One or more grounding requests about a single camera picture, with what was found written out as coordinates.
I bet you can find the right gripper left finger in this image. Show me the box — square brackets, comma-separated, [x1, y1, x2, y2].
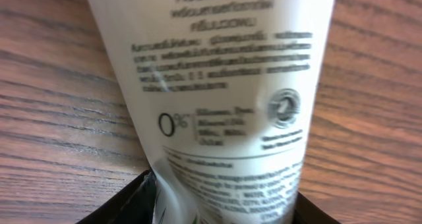
[77, 170, 157, 224]

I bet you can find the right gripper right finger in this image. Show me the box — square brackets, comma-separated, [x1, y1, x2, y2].
[292, 192, 340, 224]

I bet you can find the white cosmetic tube gold cap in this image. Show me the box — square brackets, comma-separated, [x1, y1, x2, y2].
[88, 0, 335, 224]

